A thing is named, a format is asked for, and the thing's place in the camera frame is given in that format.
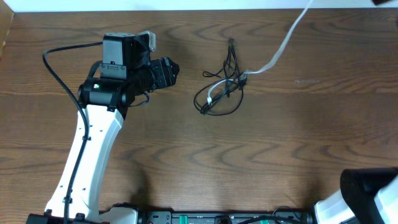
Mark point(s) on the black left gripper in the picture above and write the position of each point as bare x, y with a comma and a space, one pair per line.
167, 75

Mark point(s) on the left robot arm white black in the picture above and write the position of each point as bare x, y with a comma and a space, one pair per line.
125, 72

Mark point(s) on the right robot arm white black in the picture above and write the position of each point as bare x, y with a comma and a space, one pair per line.
365, 196

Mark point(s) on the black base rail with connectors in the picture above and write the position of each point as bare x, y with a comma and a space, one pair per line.
224, 217

